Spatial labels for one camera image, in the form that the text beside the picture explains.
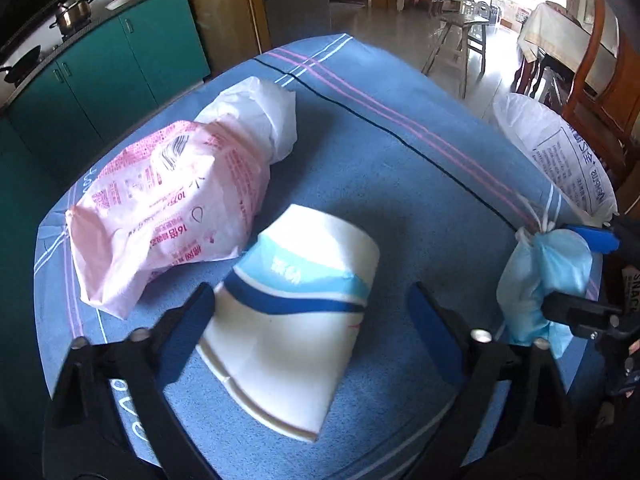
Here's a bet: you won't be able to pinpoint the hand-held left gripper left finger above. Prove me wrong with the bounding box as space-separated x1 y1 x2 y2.
42 282 221 480

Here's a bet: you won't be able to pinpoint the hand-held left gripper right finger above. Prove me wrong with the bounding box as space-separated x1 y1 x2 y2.
406 282 576 480

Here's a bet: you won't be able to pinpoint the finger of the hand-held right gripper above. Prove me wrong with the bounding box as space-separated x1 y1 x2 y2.
542 292 637 342
567 215 640 257

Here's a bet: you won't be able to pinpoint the blue face mask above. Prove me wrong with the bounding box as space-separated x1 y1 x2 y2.
497 194 594 359

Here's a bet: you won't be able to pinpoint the white paper cup blue stripes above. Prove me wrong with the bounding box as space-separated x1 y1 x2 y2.
196 204 381 444

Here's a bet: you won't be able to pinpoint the white printed sack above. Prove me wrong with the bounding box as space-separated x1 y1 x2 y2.
492 92 619 229

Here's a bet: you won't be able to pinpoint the large pink packet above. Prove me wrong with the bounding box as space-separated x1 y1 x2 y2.
65 120 271 322

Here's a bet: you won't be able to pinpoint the blue striped cloth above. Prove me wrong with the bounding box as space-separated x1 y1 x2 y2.
32 34 608 480

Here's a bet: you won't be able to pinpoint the carved wooden chair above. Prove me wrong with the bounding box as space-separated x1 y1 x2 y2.
560 0 640 202

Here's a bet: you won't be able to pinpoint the white plastic bag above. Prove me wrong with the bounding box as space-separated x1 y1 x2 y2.
194 76 299 167

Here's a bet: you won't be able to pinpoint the dining table with cream cloth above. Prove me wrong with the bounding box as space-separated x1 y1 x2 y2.
512 2 621 97

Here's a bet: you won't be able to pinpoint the wooden bench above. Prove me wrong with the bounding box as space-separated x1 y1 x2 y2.
421 12 491 100

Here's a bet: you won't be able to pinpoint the white plastic chairs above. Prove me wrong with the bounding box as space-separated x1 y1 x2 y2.
457 0 494 24

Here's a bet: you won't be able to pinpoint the green base cabinets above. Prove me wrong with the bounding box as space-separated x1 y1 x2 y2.
0 0 212 271

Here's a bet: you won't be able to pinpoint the black wok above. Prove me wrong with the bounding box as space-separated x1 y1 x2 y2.
0 45 42 86

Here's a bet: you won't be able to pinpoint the silver refrigerator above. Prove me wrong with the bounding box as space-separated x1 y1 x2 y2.
257 0 332 56

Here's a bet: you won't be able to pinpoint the steel pot with lid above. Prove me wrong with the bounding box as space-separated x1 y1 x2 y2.
49 0 96 31

